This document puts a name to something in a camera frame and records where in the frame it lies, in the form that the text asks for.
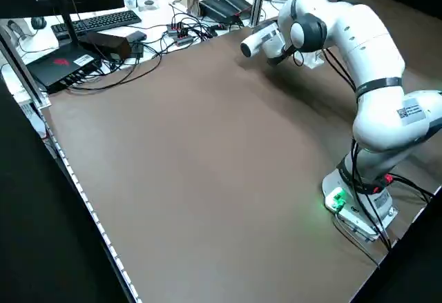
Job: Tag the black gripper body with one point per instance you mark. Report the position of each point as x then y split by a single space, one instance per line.
278 60

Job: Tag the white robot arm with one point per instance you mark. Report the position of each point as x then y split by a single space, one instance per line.
362 47

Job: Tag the black power brick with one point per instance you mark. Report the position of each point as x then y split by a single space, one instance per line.
238 2
212 8

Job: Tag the grey usb hub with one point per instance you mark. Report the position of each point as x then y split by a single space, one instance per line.
183 39

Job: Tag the small black adapter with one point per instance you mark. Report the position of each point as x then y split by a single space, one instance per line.
136 37

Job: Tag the dark brown box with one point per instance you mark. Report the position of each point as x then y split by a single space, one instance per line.
110 46

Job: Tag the black keyboard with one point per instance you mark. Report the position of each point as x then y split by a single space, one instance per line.
100 21

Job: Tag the black monitor stand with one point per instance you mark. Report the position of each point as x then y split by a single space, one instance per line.
67 23

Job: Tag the black computer with red logo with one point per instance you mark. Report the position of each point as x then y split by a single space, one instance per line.
58 70

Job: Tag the white table edge strip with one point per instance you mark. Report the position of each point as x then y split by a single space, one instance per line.
86 199

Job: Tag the aluminium corner post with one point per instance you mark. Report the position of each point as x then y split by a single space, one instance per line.
20 65

